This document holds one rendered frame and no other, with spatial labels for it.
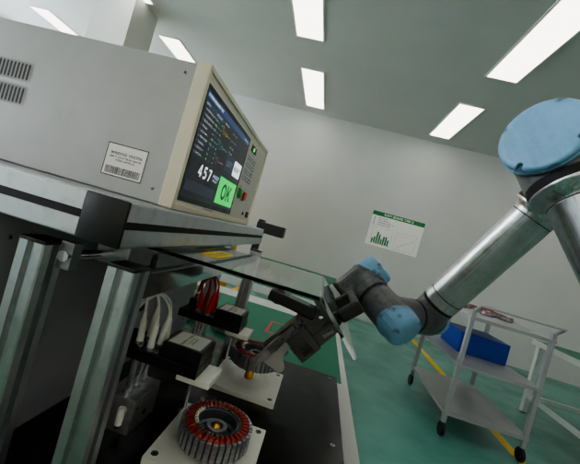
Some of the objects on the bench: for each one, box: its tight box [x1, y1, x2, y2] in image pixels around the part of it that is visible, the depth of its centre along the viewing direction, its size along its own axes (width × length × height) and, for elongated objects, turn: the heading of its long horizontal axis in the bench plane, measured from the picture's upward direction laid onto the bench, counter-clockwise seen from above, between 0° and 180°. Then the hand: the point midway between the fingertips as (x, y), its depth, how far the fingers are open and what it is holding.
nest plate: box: [140, 402, 266, 464], centre depth 51 cm, size 15×15×1 cm
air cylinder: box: [105, 377, 161, 435], centre depth 53 cm, size 5×8×6 cm
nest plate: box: [211, 356, 284, 410], centre depth 75 cm, size 15×15×1 cm
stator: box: [177, 400, 252, 464], centre depth 51 cm, size 11×11×4 cm
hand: (253, 355), depth 75 cm, fingers closed on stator, 13 cm apart
